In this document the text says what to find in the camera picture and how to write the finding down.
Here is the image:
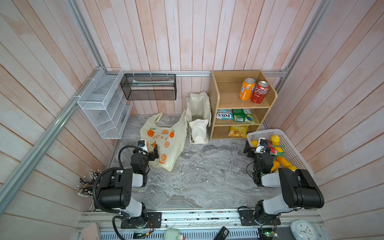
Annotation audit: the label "orange-print plastic grocery bag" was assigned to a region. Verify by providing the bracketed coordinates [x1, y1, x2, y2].
[140, 111, 187, 172]

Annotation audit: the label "green snack bag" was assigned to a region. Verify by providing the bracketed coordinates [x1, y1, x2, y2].
[232, 109, 256, 125]

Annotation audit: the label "red cola can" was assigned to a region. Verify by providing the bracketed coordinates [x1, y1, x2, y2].
[251, 81, 269, 104]

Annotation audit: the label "cream canvas tote bag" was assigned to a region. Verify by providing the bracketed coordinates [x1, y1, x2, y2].
[186, 92, 212, 145]

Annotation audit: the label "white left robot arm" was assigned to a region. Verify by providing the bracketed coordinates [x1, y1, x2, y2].
[92, 140, 162, 233]

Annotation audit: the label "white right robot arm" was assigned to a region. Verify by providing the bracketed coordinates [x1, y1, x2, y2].
[244, 139, 325, 225]

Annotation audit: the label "orange round fruit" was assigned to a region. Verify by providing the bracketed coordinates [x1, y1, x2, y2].
[252, 141, 259, 148]

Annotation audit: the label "yellow chips bag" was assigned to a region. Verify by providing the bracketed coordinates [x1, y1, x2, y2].
[228, 126, 249, 138]

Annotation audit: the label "pink dragon fruit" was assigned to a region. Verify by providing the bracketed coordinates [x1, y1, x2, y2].
[268, 145, 285, 157]

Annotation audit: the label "yellow lemon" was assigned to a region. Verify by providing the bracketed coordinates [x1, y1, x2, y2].
[270, 135, 281, 145]

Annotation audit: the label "white plastic basket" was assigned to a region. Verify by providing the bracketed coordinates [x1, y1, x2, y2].
[247, 129, 314, 177]

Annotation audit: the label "Fox's candy bag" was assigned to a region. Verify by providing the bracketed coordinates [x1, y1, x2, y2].
[216, 109, 234, 120]

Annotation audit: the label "orange soda can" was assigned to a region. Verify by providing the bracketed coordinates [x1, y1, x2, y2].
[239, 78, 256, 101]

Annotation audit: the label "red pen cup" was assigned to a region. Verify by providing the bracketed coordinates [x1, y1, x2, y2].
[77, 170, 102, 198]

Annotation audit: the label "white round object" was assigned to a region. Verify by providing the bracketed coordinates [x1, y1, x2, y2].
[164, 229, 185, 240]

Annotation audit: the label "black handheld device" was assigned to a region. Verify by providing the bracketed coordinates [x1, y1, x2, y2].
[214, 227, 230, 240]

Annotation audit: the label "white analog clock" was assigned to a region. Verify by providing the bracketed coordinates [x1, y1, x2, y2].
[290, 220, 318, 240]

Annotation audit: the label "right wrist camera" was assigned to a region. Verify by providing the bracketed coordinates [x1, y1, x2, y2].
[256, 138, 268, 154]

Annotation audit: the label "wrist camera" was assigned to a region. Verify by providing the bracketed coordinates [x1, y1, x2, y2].
[138, 140, 148, 152]
[256, 138, 268, 154]

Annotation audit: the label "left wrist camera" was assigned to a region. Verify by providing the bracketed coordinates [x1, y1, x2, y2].
[138, 140, 148, 152]

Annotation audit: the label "black mesh wall basket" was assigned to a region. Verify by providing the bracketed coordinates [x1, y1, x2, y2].
[120, 73, 177, 101]

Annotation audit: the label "white wire mesh rack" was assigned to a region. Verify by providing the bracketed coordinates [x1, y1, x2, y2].
[78, 68, 133, 140]

